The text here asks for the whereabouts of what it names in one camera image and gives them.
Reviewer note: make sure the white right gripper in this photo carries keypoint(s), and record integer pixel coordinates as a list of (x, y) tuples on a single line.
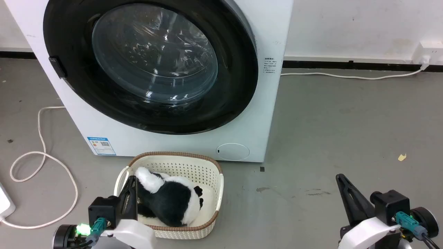
[(370, 233)]

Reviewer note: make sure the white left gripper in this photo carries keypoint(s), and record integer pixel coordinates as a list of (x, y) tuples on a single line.
[(135, 233)]

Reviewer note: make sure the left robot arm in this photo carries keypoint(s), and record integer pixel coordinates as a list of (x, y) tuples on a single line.
[(64, 238)]

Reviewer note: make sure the white front-load washing machine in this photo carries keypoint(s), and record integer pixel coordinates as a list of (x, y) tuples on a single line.
[(173, 145)]

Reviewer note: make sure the round black glass washer door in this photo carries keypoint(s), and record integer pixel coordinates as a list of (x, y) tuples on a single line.
[(69, 79)]

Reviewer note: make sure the black and white panda plush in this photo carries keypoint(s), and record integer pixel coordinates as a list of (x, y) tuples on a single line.
[(169, 200)]

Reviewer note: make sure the blue energy label sticker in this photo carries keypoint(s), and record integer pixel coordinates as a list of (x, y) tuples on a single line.
[(101, 146)]

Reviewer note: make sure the yellow paper scrap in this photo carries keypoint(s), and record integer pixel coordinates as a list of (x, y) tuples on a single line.
[(401, 157)]

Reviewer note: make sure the cream laundry basket brown rim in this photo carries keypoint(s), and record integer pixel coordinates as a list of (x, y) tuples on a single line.
[(193, 169)]

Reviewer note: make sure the round white filter cover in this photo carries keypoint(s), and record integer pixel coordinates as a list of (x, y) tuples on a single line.
[(233, 151)]

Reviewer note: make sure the white power strip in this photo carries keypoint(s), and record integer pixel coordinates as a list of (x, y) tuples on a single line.
[(5, 202)]

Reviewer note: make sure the small printed text sticker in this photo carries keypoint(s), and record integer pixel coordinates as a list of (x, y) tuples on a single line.
[(270, 65)]

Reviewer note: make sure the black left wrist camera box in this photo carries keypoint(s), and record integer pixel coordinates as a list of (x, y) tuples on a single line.
[(102, 211)]

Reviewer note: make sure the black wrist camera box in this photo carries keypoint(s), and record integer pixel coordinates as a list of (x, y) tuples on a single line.
[(102, 211), (389, 205)]

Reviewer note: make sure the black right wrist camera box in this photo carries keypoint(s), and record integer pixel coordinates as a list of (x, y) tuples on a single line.
[(389, 205)]

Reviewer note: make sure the white wall socket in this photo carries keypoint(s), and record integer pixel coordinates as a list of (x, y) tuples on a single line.
[(429, 52)]

